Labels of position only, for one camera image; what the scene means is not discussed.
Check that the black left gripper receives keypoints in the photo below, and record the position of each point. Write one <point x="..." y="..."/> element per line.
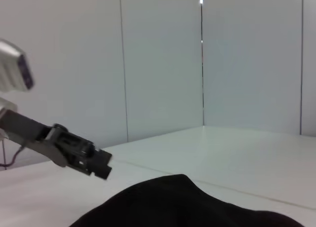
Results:
<point x="37" y="138"/>

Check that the black shirt with FREE print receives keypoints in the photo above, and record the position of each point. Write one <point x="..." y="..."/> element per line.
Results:
<point x="187" y="204"/>

